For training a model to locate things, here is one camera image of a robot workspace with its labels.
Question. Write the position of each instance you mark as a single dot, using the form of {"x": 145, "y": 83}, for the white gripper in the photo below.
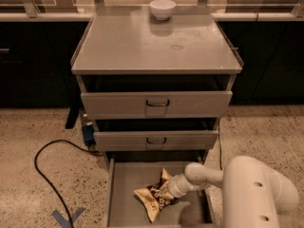
{"x": 174, "y": 188}

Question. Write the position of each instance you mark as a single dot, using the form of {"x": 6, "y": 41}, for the brown chip bag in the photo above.
{"x": 156, "y": 196}

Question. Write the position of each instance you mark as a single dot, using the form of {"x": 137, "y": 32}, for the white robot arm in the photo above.
{"x": 254, "y": 195}

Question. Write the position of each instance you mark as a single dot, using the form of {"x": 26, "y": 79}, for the grey middle drawer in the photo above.
{"x": 156, "y": 134}

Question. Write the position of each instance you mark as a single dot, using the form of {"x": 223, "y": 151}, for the grey drawer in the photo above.
{"x": 156, "y": 134}
{"x": 146, "y": 97}
{"x": 125, "y": 210}

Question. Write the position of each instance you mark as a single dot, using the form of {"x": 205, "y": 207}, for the grey bottom drawer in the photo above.
{"x": 125, "y": 210}

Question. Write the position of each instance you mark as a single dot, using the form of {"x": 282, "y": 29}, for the grey drawer cabinet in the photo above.
{"x": 130, "y": 41}

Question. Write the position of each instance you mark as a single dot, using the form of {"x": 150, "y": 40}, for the grey top drawer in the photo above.
{"x": 146, "y": 97}

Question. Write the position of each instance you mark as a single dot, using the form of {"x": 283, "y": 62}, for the dark back counter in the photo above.
{"x": 36, "y": 62}

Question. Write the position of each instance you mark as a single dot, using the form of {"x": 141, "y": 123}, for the blue power box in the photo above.
{"x": 88, "y": 135}

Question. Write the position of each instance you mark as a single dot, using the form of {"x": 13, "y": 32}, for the white bowl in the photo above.
{"x": 162, "y": 9}

